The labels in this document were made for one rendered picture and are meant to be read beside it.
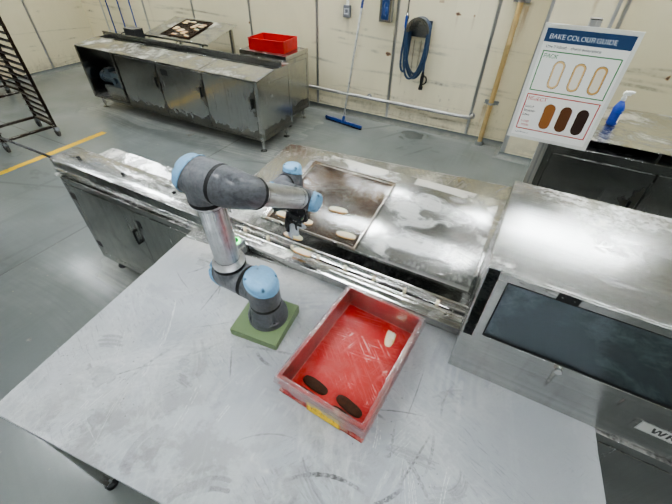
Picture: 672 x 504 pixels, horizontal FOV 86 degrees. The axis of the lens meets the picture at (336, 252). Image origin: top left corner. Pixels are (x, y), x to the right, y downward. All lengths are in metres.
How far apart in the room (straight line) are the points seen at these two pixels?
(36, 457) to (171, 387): 1.23
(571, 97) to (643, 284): 0.92
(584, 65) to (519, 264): 0.99
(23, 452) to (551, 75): 3.01
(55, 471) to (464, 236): 2.26
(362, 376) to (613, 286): 0.78
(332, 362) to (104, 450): 0.73
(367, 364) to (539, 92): 1.33
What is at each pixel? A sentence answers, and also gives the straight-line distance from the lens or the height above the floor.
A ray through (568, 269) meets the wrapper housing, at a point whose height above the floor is 1.30.
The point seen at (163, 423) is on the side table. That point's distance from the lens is 1.34.
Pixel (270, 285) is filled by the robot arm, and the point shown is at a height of 1.08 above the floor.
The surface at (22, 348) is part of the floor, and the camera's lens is 3.02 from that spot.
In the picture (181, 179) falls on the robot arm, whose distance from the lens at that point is 1.07.
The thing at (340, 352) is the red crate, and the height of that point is 0.82.
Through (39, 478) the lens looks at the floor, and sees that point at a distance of 2.47.
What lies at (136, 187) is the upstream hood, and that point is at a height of 0.92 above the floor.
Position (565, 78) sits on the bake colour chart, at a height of 1.54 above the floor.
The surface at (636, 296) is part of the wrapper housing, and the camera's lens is 1.17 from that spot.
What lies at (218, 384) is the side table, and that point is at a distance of 1.35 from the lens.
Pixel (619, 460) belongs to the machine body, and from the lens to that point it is 1.63.
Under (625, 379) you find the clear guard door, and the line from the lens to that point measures 1.29.
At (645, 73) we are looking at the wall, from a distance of 4.91.
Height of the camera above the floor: 1.97
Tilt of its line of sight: 42 degrees down
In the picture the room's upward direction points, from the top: 1 degrees clockwise
